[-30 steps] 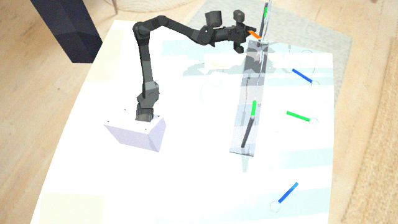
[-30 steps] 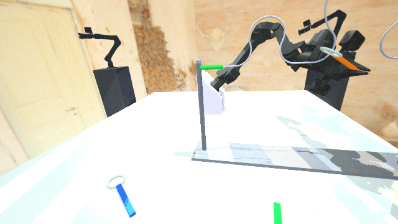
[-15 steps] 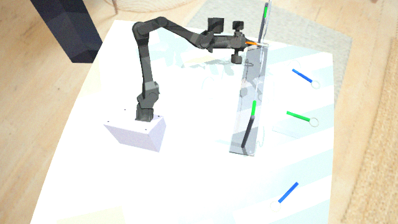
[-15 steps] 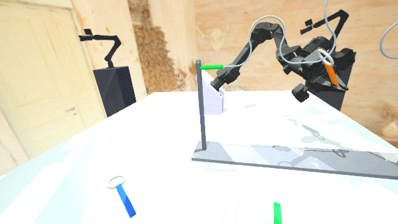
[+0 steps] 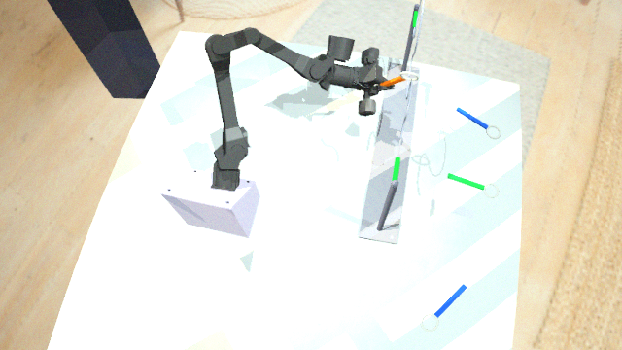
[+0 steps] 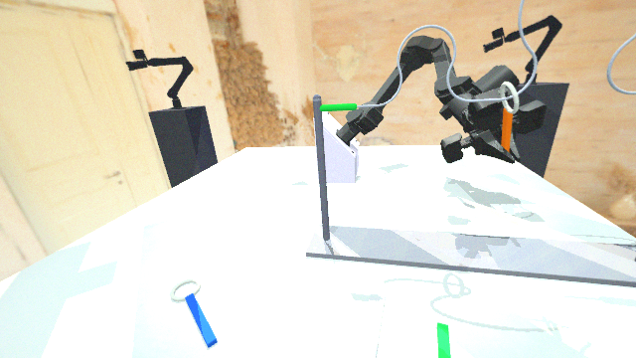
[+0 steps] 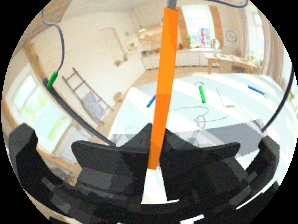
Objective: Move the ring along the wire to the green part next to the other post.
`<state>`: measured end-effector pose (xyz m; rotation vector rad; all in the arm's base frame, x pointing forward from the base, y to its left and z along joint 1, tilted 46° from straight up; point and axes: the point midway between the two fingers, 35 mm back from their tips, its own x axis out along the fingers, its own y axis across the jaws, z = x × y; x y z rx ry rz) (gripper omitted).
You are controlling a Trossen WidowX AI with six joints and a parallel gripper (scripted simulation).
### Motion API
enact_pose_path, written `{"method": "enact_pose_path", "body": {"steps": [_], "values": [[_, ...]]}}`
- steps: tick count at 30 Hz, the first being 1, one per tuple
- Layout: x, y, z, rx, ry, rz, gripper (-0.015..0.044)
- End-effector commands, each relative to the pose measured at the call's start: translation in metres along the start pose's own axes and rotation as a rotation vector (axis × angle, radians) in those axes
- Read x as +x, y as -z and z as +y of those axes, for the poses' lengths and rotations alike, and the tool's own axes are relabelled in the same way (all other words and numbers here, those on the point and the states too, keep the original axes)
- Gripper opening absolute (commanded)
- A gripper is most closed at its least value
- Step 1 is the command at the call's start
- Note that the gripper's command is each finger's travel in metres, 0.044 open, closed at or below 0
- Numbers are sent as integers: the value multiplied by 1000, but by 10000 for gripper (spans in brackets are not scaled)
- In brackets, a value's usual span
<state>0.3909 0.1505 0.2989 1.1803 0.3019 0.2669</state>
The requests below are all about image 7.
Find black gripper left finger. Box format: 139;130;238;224
71;121;153;201

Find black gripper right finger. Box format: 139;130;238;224
158;128;241;201

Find orange handle with grey tip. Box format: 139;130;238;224
146;0;178;171

